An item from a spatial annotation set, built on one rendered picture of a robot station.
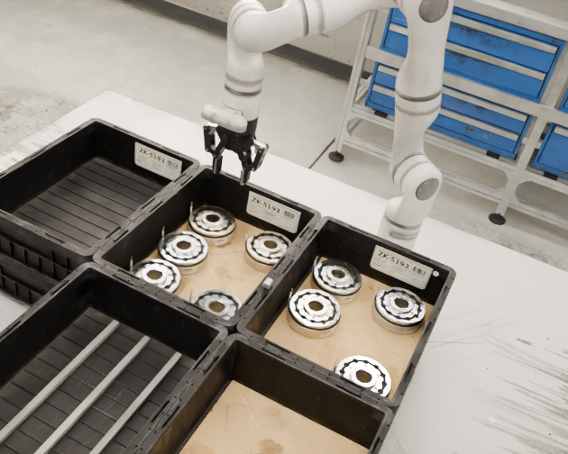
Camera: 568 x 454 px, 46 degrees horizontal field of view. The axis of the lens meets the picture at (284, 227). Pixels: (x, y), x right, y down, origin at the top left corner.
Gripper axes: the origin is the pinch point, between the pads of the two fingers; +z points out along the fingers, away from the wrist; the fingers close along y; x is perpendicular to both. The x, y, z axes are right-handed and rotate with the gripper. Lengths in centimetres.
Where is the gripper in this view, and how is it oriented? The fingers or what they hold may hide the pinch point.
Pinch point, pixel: (231, 171)
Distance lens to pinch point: 138.4
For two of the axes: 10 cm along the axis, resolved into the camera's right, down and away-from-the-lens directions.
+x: -4.4, 5.1, -7.4
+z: -1.6, 7.7, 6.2
